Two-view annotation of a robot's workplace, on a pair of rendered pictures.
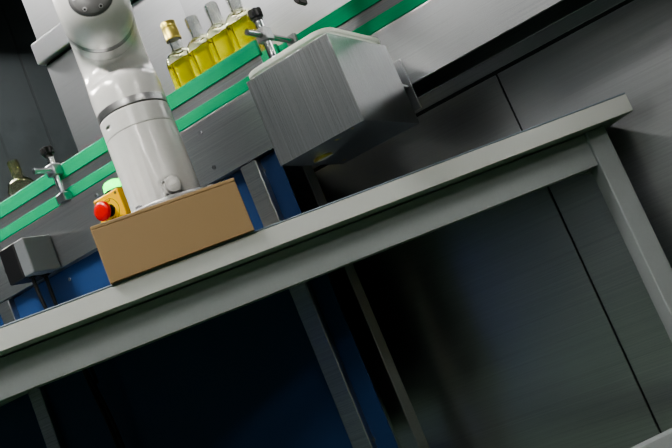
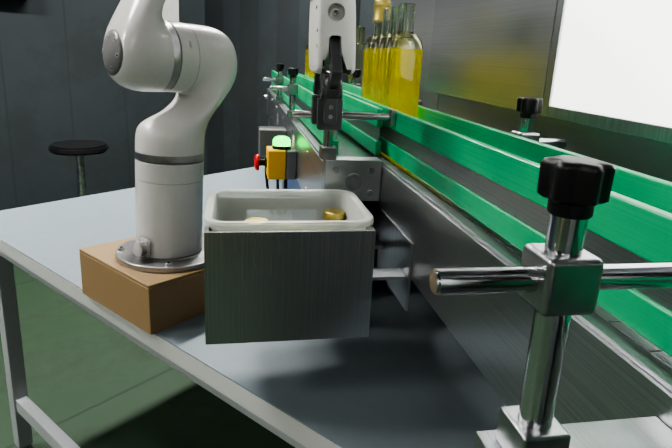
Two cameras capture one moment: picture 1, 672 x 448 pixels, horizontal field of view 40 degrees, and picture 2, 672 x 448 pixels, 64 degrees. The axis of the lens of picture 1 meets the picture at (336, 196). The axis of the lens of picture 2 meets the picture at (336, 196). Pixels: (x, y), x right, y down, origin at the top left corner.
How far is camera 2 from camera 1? 152 cm
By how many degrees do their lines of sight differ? 57
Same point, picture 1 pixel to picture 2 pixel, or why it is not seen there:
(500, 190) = not seen: outside the picture
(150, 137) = (142, 198)
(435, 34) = (435, 260)
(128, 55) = (194, 92)
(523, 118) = not seen: hidden behind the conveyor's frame
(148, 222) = (102, 273)
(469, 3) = not seen: hidden behind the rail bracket
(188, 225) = (119, 295)
